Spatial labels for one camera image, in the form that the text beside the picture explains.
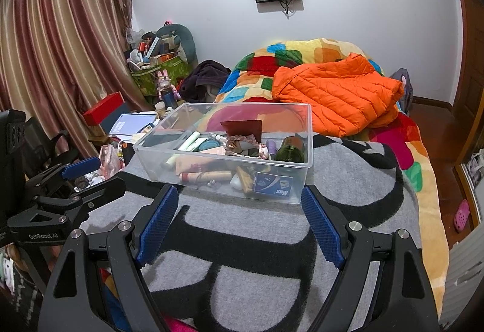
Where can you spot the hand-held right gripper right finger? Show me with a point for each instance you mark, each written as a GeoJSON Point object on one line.
{"type": "Point", "coordinates": [321, 226]}

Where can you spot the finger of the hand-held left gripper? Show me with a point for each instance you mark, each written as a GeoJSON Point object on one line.
{"type": "Point", "coordinates": [102, 190]}
{"type": "Point", "coordinates": [81, 167]}

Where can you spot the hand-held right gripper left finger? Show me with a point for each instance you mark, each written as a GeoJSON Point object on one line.
{"type": "Point", "coordinates": [158, 222]}

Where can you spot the clear plastic storage bin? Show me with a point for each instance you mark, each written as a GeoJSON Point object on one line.
{"type": "Point", "coordinates": [158, 165]}

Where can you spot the blue packet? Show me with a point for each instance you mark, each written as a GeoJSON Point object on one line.
{"type": "Point", "coordinates": [272, 186]}

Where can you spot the cream tube with red cap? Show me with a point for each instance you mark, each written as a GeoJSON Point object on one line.
{"type": "Point", "coordinates": [204, 176]}

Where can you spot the light green tube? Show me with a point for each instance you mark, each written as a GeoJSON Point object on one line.
{"type": "Point", "coordinates": [189, 142]}

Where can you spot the white printed tube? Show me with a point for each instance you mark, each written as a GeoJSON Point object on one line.
{"type": "Point", "coordinates": [215, 136]}

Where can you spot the red paper packet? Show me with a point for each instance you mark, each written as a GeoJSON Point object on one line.
{"type": "Point", "coordinates": [242, 129]}

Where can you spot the pink bag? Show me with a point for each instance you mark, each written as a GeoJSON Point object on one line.
{"type": "Point", "coordinates": [110, 162]}

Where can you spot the black office chair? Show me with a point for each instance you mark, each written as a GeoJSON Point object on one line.
{"type": "Point", "coordinates": [45, 139]}

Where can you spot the red box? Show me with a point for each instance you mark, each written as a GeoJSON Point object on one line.
{"type": "Point", "coordinates": [104, 109]}

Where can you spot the blue notebook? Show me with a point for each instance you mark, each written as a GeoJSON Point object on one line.
{"type": "Point", "coordinates": [130, 124]}

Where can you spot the grey black patterned blanket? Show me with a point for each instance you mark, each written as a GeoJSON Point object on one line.
{"type": "Point", "coordinates": [245, 233]}

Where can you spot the dark green bottle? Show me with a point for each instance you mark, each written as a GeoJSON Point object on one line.
{"type": "Point", "coordinates": [289, 152]}

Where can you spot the dark purple cylinder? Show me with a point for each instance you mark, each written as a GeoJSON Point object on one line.
{"type": "Point", "coordinates": [271, 146]}

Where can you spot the paper cup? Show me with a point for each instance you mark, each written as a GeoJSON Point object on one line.
{"type": "Point", "coordinates": [160, 109]}

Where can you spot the pink rabbit bottle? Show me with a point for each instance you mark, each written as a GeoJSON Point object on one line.
{"type": "Point", "coordinates": [166, 90]}

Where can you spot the orange down jacket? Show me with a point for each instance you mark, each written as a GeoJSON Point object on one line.
{"type": "Point", "coordinates": [332, 94]}

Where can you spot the green storage bag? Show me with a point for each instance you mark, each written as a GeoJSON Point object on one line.
{"type": "Point", "coordinates": [174, 69]}

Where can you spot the striped curtain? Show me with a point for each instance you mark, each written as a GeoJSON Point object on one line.
{"type": "Point", "coordinates": [56, 33]}

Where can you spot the pink clog shoe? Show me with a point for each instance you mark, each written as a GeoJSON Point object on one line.
{"type": "Point", "coordinates": [462, 215]}

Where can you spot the dark clothing pile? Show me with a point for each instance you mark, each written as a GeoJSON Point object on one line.
{"type": "Point", "coordinates": [204, 77]}

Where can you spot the white cabinet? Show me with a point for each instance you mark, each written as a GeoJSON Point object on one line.
{"type": "Point", "coordinates": [465, 279]}

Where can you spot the white shoe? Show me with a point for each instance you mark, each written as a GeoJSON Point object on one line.
{"type": "Point", "coordinates": [475, 165]}

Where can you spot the grey neck pillow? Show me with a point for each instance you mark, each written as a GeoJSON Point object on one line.
{"type": "Point", "coordinates": [181, 33]}

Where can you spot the wooden door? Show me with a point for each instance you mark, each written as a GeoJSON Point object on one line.
{"type": "Point", "coordinates": [469, 52]}

